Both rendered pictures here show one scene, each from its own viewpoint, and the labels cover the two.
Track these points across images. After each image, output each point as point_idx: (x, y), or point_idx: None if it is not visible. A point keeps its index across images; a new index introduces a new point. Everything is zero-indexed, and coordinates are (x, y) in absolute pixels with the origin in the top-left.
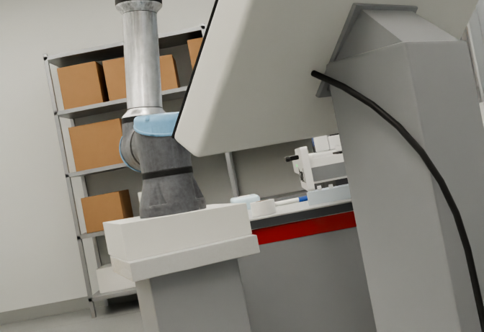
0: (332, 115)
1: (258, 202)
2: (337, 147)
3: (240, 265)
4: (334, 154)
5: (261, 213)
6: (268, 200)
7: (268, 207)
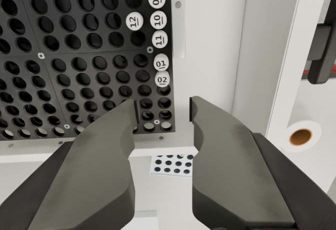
0: None
1: (312, 120)
2: (165, 16)
3: (308, 62)
4: (170, 146)
5: (299, 110)
6: (293, 123)
7: (290, 116)
